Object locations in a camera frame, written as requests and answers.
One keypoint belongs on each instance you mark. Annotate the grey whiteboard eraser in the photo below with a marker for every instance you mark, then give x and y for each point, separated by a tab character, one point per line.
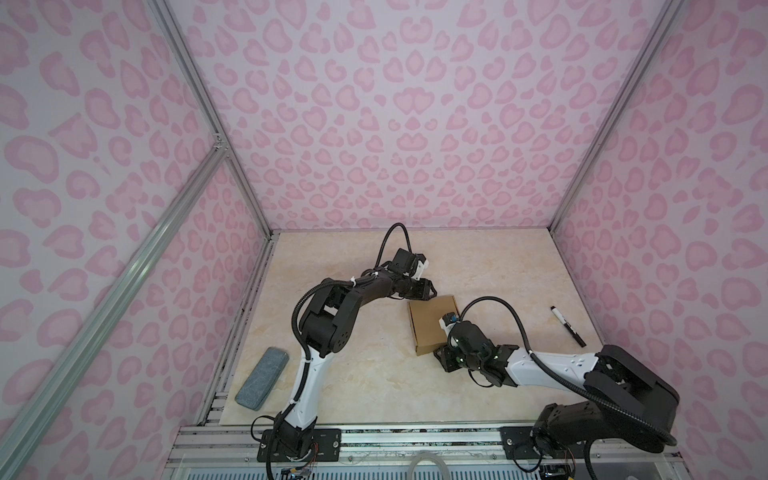
262	379

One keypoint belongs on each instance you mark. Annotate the aluminium frame post right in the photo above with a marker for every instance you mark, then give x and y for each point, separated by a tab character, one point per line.
662	27

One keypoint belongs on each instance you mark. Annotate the aluminium frame post left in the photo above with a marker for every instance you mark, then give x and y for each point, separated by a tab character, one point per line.
181	51

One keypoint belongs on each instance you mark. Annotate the diagonal aluminium frame bar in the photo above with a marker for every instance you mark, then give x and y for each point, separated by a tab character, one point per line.
38	414

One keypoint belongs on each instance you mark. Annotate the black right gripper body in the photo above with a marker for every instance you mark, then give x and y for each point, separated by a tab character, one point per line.
453	359

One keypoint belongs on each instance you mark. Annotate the brown cardboard paper box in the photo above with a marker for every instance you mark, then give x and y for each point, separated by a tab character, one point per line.
426	321

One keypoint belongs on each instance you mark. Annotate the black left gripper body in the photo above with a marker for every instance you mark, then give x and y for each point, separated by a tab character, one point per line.
416	291

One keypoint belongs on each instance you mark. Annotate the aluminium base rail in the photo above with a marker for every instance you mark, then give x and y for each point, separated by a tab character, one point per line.
416	451

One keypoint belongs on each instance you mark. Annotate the aluminium frame post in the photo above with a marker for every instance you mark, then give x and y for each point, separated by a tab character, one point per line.
181	51
662	27

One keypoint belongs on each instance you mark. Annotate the black marker pen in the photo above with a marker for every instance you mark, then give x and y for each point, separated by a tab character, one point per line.
567	325

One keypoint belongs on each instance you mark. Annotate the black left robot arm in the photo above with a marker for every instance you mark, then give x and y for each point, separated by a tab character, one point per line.
323	321

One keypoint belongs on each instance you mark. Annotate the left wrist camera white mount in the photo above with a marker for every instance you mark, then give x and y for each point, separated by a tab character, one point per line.
421	263

